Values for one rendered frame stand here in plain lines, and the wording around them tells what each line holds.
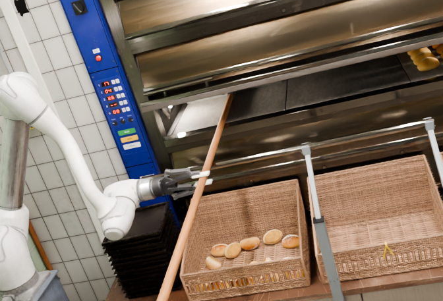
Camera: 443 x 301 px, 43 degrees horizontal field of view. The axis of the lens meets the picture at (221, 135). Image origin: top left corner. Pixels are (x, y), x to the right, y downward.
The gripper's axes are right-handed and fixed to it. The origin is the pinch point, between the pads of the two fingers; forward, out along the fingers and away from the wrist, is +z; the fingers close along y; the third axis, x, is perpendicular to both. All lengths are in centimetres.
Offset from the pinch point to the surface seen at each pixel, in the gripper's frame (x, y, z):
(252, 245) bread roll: -35, 57, 2
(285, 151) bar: -16.4, 2.8, 31.8
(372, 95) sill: -54, 1, 71
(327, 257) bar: 6, 41, 41
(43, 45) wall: -52, -58, -71
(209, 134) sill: -53, 3, -7
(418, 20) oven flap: -52, -28, 95
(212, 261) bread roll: -23, 55, -16
